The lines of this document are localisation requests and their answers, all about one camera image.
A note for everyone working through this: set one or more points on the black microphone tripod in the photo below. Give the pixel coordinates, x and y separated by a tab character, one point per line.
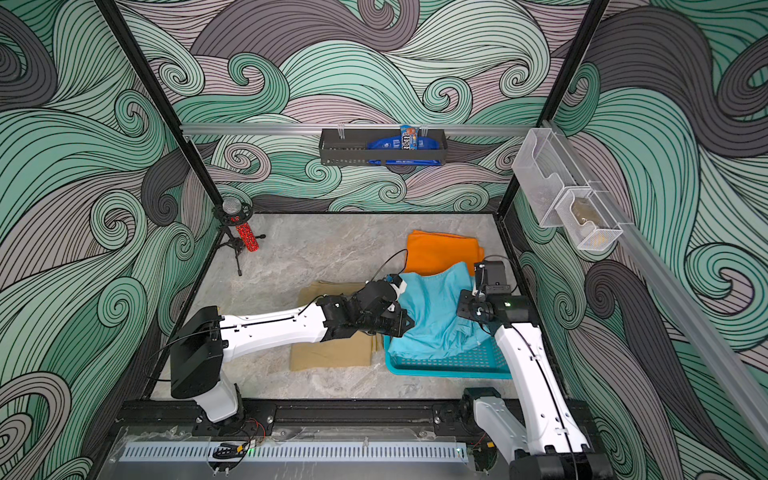
233	240

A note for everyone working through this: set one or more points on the aluminium rail wall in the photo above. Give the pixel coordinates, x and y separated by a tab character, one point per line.
300	129
745	393

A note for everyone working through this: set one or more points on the white slotted cable duct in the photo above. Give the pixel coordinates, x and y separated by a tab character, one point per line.
312	452

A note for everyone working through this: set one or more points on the light blue pants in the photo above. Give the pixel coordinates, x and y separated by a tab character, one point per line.
438	332

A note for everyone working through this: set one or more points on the aluminium rail right wall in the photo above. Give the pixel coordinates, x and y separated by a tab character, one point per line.
745	393

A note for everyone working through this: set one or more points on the black frame post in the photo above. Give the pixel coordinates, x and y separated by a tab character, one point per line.
130	47
575	50

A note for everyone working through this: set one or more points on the black wall shelf basket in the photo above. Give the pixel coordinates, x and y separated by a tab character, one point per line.
350	148

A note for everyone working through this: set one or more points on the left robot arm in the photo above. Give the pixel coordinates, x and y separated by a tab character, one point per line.
209	340

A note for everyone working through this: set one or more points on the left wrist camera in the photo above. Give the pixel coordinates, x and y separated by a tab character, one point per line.
398	284

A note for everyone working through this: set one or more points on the small clear plastic bin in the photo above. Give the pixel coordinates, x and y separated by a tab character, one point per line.
589	224

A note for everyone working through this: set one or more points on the orange pants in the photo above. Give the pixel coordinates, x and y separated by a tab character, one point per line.
433	253

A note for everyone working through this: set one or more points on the black frame post left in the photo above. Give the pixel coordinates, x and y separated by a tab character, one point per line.
130	47

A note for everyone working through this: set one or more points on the blue snack package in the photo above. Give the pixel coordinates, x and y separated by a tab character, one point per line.
404	143

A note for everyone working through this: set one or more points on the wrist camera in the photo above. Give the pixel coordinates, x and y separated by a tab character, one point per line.
398	284
490	278

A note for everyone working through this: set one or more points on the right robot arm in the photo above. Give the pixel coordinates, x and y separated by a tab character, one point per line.
547	443

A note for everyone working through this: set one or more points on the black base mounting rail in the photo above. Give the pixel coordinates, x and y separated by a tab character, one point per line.
444	417

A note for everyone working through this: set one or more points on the teal plastic basket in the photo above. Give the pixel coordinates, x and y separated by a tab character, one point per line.
486	361

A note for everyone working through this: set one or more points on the black frame post right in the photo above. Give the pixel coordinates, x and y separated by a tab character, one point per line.
575	50

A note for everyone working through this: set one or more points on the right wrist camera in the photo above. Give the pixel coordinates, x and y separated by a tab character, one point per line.
490	278

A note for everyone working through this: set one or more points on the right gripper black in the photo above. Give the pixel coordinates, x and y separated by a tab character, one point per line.
467	307

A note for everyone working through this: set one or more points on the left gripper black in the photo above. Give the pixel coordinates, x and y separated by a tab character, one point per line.
398	328

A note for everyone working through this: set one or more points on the aluminium rail back wall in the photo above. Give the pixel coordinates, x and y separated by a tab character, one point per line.
300	129

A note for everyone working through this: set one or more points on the clear plastic wall bin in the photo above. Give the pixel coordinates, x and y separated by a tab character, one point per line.
546	168

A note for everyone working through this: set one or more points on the tan pants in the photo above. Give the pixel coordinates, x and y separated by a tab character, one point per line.
356	351

